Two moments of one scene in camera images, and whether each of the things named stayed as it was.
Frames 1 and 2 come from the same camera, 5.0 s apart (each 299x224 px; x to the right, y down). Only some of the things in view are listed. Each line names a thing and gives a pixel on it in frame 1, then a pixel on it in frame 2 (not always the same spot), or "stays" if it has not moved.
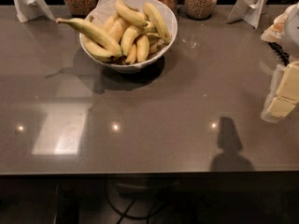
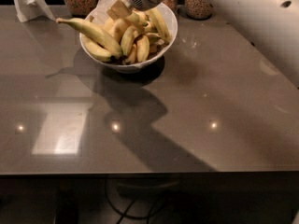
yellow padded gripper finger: x=289 y=86 -> x=121 y=8
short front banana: x=142 y=49 stays
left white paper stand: x=29 y=4 stays
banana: x=133 y=16 stays
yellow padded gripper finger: x=280 y=107 -> x=112 y=14
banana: x=97 y=50 stays
